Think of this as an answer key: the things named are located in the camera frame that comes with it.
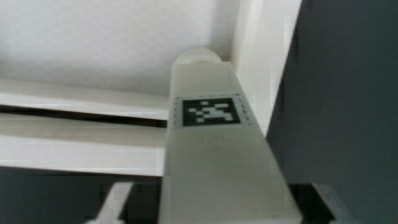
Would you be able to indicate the white front fence bar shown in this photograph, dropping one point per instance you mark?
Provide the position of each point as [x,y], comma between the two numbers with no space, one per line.
[69,145]

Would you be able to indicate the white desk leg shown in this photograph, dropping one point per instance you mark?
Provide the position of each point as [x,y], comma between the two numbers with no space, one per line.
[222,185]

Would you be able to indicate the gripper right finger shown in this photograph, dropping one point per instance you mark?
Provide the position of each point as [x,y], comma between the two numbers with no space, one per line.
[336,206]

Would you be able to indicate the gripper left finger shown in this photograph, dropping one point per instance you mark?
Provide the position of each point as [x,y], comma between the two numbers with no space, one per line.
[110,210]

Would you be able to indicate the white desk top tray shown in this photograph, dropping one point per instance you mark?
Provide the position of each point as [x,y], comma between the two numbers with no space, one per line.
[87,50]

